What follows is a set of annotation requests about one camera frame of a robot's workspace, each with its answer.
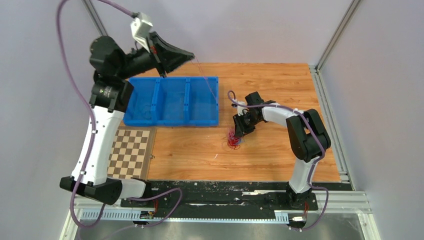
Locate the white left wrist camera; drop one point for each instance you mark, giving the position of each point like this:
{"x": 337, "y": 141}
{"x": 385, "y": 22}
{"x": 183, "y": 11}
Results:
{"x": 140, "y": 29}

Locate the left aluminium corner post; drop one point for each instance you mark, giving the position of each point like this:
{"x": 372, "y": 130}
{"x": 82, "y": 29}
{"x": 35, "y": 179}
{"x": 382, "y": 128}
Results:
{"x": 99, "y": 23}

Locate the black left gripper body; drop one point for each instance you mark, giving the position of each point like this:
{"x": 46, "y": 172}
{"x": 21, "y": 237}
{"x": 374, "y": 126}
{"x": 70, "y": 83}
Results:
{"x": 150, "y": 57}

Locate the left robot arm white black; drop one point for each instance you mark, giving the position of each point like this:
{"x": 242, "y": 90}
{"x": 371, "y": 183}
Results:
{"x": 109, "y": 100}

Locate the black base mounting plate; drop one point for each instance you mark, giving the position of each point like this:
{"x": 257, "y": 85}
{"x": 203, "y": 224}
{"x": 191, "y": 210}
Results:
{"x": 236, "y": 212}

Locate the blue three-compartment plastic bin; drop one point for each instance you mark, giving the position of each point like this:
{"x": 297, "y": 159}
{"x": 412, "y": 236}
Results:
{"x": 177, "y": 101}

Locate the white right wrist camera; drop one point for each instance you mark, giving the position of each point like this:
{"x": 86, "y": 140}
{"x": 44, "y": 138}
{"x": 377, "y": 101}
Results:
{"x": 240, "y": 107}

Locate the wooden chessboard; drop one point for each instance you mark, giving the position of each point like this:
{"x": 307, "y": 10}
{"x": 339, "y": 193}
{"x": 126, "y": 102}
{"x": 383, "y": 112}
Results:
{"x": 131, "y": 152}

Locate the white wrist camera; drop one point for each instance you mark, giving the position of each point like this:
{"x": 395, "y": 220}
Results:
{"x": 240, "y": 107}
{"x": 140, "y": 29}

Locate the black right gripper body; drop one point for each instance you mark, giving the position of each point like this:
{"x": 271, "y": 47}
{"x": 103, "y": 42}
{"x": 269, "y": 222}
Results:
{"x": 249, "y": 122}

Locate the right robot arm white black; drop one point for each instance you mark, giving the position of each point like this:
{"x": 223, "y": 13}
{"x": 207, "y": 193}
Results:
{"x": 308, "y": 137}

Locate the aluminium frame rail front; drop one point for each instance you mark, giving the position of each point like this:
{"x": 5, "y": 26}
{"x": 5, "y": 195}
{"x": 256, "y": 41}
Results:
{"x": 331, "y": 200}

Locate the aluminium corner post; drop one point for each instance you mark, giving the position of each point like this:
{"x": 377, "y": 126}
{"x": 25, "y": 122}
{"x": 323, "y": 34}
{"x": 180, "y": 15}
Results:
{"x": 99, "y": 23}
{"x": 345, "y": 20}

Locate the right aluminium corner post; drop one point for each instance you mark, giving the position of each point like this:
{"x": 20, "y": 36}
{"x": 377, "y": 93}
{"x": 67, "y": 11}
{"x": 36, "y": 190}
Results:
{"x": 345, "y": 20}

